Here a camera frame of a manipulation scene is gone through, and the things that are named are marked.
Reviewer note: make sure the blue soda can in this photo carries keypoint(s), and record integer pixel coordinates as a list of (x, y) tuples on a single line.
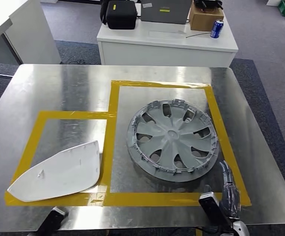
[(216, 29)]

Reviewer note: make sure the white plastic cover part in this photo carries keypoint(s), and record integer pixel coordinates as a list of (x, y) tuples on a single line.
[(59, 172)]

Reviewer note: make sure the grey laptop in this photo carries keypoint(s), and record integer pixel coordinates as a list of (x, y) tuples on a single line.
[(166, 13)]

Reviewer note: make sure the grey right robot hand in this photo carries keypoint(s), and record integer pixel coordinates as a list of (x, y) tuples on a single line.
[(232, 198)]

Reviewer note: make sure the yellow floor tape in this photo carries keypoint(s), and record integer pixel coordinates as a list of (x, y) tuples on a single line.
[(199, 232)]

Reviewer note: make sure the grey plastic hubcap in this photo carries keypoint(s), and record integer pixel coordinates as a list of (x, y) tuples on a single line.
[(172, 140)]

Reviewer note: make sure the black carrying case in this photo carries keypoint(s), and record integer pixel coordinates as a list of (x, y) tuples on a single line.
[(120, 14)]

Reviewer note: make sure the cardboard box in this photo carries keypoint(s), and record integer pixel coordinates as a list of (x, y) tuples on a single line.
[(205, 21)]

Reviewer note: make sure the steel workbench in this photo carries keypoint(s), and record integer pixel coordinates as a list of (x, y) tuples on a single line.
[(71, 88)]

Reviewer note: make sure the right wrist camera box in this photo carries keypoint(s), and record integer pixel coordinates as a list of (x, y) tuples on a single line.
[(212, 210)]

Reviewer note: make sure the yellow workbench tape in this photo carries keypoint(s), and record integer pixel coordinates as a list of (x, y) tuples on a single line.
[(110, 146)]

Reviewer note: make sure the black remote controller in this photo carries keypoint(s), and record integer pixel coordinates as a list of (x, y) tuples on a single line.
[(207, 4)]

